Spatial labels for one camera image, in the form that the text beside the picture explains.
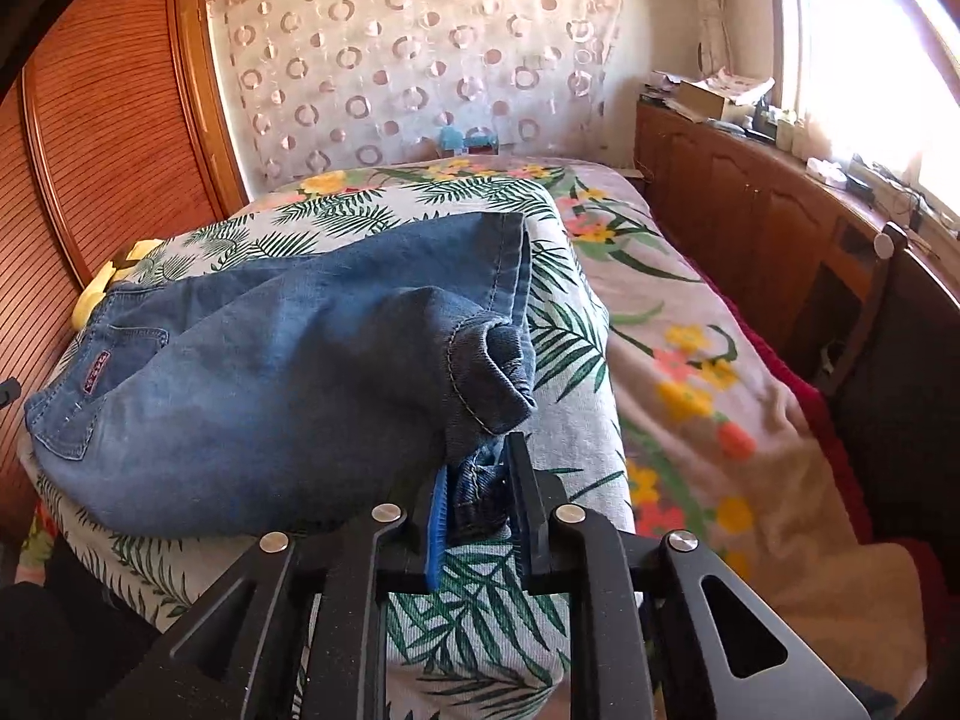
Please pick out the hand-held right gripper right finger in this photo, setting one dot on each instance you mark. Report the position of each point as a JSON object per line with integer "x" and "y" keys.
{"x": 525, "y": 510}

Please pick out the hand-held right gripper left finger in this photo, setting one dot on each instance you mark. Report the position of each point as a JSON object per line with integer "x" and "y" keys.
{"x": 436, "y": 532}

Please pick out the blue denim pants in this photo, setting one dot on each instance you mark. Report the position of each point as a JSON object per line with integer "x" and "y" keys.
{"x": 262, "y": 390}

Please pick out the leaf-printed folded blanket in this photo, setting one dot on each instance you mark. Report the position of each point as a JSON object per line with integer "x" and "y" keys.
{"x": 480, "y": 615}

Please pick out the floral bed sheet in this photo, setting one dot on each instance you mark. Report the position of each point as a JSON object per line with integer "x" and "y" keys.
{"x": 712, "y": 390}

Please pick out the dark red blanket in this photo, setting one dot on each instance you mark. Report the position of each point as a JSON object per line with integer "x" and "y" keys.
{"x": 780, "y": 382}

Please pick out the small brown cardboard box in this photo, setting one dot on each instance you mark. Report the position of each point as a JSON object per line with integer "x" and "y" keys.
{"x": 476, "y": 152}

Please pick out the long wooden low cabinet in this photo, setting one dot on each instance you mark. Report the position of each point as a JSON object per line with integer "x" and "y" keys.
{"x": 735, "y": 202}

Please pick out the light blue plastic toy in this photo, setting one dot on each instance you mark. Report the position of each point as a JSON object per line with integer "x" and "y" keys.
{"x": 465, "y": 139}

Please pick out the person's dark clothing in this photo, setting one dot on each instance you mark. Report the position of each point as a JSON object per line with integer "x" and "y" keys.
{"x": 67, "y": 630}

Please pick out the dark wooden chair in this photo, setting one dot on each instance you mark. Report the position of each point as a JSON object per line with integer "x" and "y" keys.
{"x": 900, "y": 405}

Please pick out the yellow plush toy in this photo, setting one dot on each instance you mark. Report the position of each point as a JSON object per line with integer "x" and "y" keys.
{"x": 88, "y": 304}

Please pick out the white tissue pack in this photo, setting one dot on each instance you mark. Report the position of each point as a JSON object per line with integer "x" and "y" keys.
{"x": 825, "y": 171}

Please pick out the white plastic jug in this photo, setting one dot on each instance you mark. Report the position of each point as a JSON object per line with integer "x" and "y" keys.
{"x": 787, "y": 131}

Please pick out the sheer circle-patterned curtain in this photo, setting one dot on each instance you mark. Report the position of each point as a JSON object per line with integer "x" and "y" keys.
{"x": 412, "y": 52}

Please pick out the wooden slatted wardrobe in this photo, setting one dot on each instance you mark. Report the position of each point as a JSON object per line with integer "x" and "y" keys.
{"x": 112, "y": 127}

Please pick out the white lace window curtain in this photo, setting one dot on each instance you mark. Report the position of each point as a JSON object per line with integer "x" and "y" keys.
{"x": 712, "y": 0}

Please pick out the wooden framed window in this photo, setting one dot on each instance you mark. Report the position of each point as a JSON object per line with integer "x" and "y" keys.
{"x": 862, "y": 52}

